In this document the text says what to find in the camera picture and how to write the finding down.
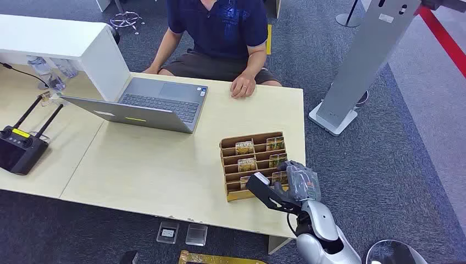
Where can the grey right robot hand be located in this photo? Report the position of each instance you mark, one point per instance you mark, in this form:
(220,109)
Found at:
(302,182)

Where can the person's right hand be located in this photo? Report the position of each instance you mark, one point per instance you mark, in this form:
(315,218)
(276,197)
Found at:
(151,69)

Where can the person's left hand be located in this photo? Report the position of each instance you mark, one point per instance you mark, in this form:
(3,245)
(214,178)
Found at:
(243,86)

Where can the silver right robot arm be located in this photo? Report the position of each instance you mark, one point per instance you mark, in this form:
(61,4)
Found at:
(324,233)

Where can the hotel key card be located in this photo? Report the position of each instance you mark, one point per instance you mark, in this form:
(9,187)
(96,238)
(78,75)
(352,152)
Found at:
(275,143)
(276,160)
(247,164)
(279,177)
(244,147)
(244,181)

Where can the person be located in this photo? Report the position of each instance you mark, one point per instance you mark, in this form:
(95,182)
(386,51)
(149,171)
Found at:
(222,32)

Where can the wooden card holder rack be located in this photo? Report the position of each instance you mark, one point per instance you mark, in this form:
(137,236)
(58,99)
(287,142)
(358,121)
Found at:
(233,155)

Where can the grey laptop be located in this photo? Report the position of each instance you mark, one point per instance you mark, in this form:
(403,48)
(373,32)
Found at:
(160,105)

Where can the yellow floor tape strip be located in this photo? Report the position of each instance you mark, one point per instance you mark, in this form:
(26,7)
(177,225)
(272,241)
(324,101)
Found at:
(269,39)

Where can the chrome chair base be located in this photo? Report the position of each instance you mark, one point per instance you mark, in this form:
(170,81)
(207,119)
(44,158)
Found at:
(125,19)

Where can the white table leg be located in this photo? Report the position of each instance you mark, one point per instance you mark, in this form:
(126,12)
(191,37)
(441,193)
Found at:
(278,244)

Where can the white desk riser shelf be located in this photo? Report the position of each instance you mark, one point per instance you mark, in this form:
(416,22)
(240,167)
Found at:
(72,43)

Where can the clear plastic water bottle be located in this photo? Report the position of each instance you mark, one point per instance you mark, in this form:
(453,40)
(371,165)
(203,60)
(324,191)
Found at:
(65,68)
(45,74)

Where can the small clear plastic item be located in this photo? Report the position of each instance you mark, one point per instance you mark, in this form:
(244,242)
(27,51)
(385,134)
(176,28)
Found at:
(49,97)

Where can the yellow patterned board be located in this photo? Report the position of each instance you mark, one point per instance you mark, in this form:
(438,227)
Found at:
(214,258)

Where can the round grey stand base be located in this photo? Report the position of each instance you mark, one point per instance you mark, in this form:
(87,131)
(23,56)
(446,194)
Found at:
(395,253)

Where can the floor socket cover plate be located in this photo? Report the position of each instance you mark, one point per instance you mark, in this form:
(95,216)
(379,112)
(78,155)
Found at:
(196,234)

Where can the grey stanchion base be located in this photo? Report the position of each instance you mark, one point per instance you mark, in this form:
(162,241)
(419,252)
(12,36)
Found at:
(347,19)

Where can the silver kiosk stand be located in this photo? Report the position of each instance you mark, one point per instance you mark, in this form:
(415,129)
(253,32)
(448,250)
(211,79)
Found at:
(364,54)

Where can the floor socket box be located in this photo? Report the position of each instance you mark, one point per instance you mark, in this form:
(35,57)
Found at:
(167,232)

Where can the black remote controller with antennas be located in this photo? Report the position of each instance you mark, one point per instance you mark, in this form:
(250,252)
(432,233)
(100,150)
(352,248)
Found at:
(20,149)

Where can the black object on floor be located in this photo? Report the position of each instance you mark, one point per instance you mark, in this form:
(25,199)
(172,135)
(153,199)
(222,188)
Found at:
(128,258)

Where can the red barrier belt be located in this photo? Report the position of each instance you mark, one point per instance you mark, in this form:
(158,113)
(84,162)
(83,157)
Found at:
(442,38)

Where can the black bracket wrist camera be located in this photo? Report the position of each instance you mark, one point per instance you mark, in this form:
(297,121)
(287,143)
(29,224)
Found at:
(267,191)

